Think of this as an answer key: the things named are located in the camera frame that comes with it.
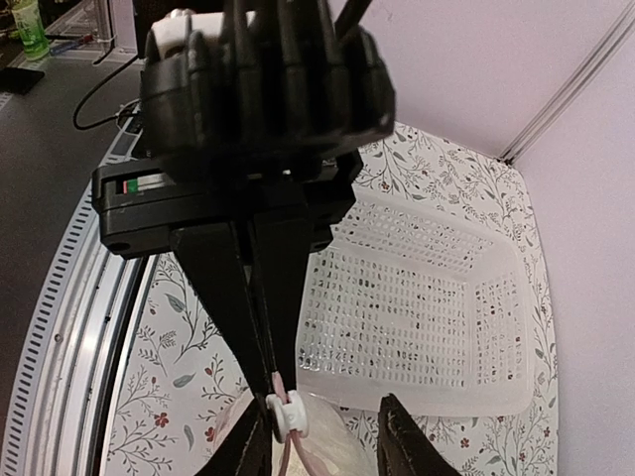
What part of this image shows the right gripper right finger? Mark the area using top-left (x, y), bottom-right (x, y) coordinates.
top-left (377, 394), bottom-right (449, 475)

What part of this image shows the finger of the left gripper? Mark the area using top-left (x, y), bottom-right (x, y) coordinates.
top-left (249, 210), bottom-right (311, 390)
top-left (170, 223), bottom-right (271, 395)

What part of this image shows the white plastic basket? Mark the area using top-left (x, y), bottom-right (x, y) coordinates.
top-left (296, 190), bottom-right (535, 417)

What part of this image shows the floral table mat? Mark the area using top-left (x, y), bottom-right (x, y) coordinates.
top-left (100, 125), bottom-right (559, 475)

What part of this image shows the clear zip top bag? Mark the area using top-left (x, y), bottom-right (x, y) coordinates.
top-left (212, 372), bottom-right (377, 475)

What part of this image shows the green bottle in background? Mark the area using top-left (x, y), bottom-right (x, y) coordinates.
top-left (9, 0), bottom-right (50, 61)

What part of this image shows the left aluminium frame post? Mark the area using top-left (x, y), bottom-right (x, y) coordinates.
top-left (498, 1), bottom-right (634, 167)

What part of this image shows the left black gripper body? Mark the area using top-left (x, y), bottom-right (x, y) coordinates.
top-left (91, 151), bottom-right (362, 258)

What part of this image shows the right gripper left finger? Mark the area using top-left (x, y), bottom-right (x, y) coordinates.
top-left (197, 394), bottom-right (273, 475)

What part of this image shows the front aluminium rail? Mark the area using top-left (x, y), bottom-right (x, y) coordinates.
top-left (0, 103), bottom-right (160, 476)

